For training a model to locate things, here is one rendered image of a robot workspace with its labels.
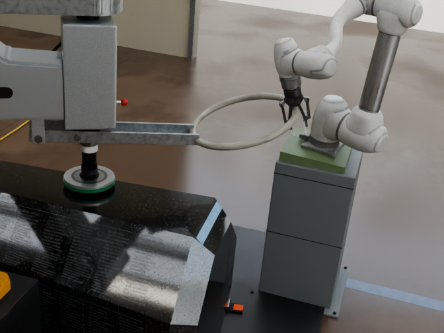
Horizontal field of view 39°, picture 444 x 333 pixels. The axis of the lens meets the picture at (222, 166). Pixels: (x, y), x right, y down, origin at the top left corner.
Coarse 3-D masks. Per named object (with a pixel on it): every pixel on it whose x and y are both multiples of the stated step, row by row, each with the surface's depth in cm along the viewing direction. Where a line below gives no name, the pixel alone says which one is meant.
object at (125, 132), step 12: (48, 120) 259; (60, 120) 261; (48, 132) 250; (60, 132) 251; (72, 132) 252; (84, 132) 254; (96, 132) 255; (108, 132) 256; (120, 132) 258; (132, 132) 259; (144, 132) 261; (156, 132) 274; (168, 132) 275; (180, 132) 276; (156, 144) 264; (168, 144) 265; (180, 144) 267; (192, 144) 268
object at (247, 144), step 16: (240, 96) 295; (256, 96) 293; (272, 96) 288; (208, 112) 290; (192, 128) 277; (288, 128) 260; (208, 144) 261; (224, 144) 257; (240, 144) 255; (256, 144) 255
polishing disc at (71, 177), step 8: (72, 168) 274; (80, 168) 274; (104, 168) 276; (64, 176) 266; (72, 176) 267; (104, 176) 270; (112, 176) 270; (72, 184) 261; (80, 184) 261; (88, 184) 262; (96, 184) 263; (104, 184) 263
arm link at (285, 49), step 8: (280, 40) 258; (288, 40) 256; (280, 48) 256; (288, 48) 256; (296, 48) 258; (280, 56) 257; (288, 56) 256; (280, 64) 259; (288, 64) 256; (280, 72) 262; (288, 72) 259
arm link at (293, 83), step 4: (296, 76) 263; (300, 76) 265; (280, 80) 266; (284, 80) 263; (288, 80) 263; (292, 80) 263; (296, 80) 263; (300, 80) 265; (284, 84) 265; (288, 84) 264; (292, 84) 264; (296, 84) 264; (300, 84) 266; (284, 88) 266; (288, 88) 265; (292, 88) 264; (296, 88) 265
